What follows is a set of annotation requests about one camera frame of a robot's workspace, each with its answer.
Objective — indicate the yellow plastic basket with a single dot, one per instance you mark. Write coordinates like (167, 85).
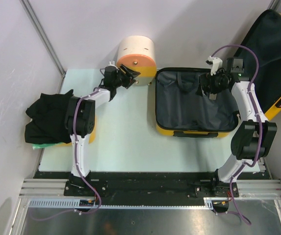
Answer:
(91, 138)

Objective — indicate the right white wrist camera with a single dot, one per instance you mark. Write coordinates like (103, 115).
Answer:
(215, 63)

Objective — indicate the silver metal padlock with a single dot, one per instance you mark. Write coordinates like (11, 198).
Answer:
(212, 96)

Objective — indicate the black garment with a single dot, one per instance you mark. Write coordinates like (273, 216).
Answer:
(47, 119)

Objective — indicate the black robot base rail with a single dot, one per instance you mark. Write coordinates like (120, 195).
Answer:
(152, 188)

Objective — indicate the white slotted cable duct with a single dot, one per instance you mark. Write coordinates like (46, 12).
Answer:
(50, 203)

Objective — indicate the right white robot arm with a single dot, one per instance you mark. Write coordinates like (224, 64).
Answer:
(256, 133)

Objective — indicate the pastel round drawer box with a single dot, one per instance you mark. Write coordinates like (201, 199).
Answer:
(138, 54)

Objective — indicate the yellow Pikachu suitcase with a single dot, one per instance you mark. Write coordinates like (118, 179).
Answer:
(179, 110)

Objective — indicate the green white patterned towel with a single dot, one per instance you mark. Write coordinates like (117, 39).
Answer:
(44, 145)

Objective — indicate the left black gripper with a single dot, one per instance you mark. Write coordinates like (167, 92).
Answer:
(129, 80)

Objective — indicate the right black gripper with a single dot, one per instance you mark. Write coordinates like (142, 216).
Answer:
(207, 79)

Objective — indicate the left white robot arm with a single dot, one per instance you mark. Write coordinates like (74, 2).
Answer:
(80, 116)

